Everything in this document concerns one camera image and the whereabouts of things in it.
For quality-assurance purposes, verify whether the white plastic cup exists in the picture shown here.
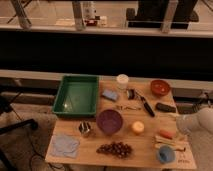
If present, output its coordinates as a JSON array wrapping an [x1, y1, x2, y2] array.
[[116, 74, 129, 90]]

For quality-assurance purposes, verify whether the green plastic tray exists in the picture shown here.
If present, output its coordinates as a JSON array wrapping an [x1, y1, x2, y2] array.
[[52, 75, 99, 118]]

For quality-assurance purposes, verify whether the blue cloth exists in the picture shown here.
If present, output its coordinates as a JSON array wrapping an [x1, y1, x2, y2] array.
[[50, 134, 80, 158]]

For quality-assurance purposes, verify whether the wooden spatula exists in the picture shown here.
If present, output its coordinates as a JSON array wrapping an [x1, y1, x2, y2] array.
[[155, 135, 188, 145]]

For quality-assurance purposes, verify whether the yellow candle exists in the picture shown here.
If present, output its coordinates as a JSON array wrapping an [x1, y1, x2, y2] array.
[[131, 121, 145, 135]]

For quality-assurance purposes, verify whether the black handled knife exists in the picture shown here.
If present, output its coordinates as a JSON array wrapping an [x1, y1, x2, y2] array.
[[136, 91, 155, 117]]

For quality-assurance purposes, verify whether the wooden spoon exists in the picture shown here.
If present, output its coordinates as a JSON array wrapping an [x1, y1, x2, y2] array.
[[154, 143, 186, 152]]

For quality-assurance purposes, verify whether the bunch of dark grapes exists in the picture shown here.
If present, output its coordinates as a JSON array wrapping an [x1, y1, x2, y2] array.
[[96, 142, 133, 158]]

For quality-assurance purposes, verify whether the purple bowl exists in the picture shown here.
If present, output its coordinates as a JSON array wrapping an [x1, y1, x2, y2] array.
[[96, 109, 123, 135]]

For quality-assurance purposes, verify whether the black chair base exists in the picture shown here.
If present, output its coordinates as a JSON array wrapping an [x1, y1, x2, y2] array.
[[0, 96, 38, 171]]

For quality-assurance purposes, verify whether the black rectangular block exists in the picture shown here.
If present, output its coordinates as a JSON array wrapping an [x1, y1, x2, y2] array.
[[156, 103, 176, 113]]

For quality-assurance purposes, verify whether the blue plastic cup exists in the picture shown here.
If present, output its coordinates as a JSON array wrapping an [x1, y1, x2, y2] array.
[[157, 145, 175, 164]]

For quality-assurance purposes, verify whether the small metal cup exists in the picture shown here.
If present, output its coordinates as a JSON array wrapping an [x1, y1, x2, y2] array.
[[79, 122, 91, 137]]

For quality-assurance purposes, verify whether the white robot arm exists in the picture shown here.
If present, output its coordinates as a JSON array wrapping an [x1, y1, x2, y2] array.
[[176, 107, 213, 135]]

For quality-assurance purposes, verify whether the blue sponge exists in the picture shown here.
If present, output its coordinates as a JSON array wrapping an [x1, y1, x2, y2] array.
[[102, 90, 118, 101]]

